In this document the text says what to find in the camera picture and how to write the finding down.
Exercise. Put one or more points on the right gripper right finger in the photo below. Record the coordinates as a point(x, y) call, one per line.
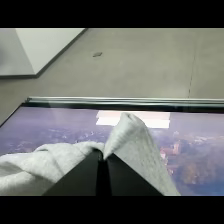
point(130, 181)

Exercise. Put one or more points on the light grey garment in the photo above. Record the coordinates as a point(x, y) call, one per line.
point(140, 146)

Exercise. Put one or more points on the silver frame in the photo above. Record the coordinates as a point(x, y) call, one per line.
point(126, 99)

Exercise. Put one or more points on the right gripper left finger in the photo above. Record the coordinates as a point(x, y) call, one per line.
point(80, 180)

